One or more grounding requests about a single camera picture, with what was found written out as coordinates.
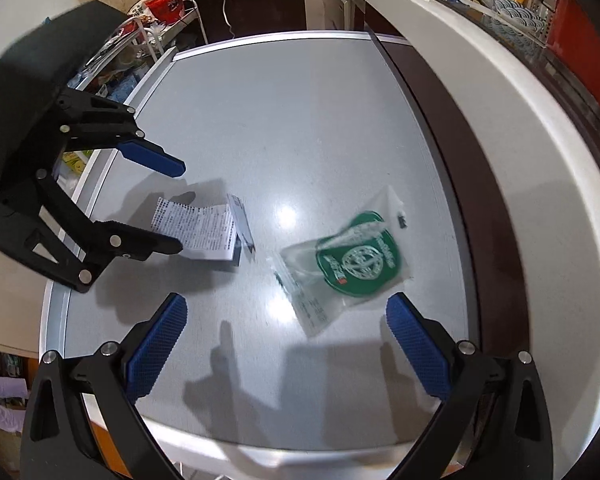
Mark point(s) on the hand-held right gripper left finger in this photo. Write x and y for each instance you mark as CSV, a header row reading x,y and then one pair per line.
x,y
155,350

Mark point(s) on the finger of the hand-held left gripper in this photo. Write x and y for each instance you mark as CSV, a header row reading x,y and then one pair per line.
x,y
130,242
150,157

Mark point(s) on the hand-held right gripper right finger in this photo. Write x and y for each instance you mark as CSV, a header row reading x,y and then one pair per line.
x,y
420,355

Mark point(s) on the white printed receipt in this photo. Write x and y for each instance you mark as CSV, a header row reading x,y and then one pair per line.
x,y
200,230

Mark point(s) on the green print plastic packet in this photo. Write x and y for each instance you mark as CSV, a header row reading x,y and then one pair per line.
x,y
360,260

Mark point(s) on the small white blue box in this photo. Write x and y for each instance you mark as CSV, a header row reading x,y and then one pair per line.
x,y
242,220

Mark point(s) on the red basket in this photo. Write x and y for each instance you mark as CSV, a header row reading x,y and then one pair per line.
x,y
165,4

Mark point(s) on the lavender cloth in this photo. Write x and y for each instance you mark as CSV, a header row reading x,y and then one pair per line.
x,y
0,402

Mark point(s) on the steel utensil holder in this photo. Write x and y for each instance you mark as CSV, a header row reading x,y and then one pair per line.
x,y
542,17

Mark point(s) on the blue patterned bowl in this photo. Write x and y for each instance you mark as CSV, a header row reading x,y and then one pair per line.
x,y
511,7

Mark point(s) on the red cooking pot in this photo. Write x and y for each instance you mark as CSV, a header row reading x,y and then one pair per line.
x,y
585,25

